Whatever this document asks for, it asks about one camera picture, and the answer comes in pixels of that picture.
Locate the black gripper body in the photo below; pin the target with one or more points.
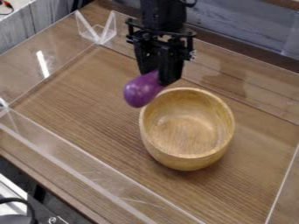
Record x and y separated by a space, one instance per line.
160 25

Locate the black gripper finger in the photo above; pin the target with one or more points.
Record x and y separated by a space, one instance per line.
169 66
145 54

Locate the purple toy eggplant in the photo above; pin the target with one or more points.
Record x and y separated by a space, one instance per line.
141 89

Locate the wooden bowl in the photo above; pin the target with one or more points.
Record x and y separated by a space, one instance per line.
186 126

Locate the white cabinet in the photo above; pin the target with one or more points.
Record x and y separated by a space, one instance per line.
24 17

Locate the clear acrylic corner bracket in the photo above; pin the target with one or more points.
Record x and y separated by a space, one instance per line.
96 33

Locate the clear acrylic tray enclosure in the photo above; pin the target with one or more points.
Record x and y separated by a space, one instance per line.
70 134

